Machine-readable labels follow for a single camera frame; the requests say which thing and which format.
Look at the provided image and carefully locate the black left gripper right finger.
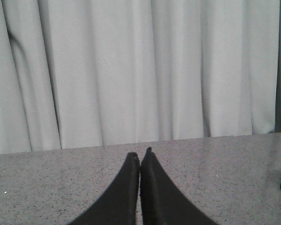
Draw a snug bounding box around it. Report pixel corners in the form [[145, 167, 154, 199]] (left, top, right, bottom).
[[140, 147, 216, 225]]

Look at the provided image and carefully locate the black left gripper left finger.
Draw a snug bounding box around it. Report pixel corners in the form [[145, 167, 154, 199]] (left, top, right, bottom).
[[70, 152, 140, 225]]

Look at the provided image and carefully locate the grey curtain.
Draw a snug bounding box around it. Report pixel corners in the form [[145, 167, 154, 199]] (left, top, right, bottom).
[[0, 0, 281, 154]]

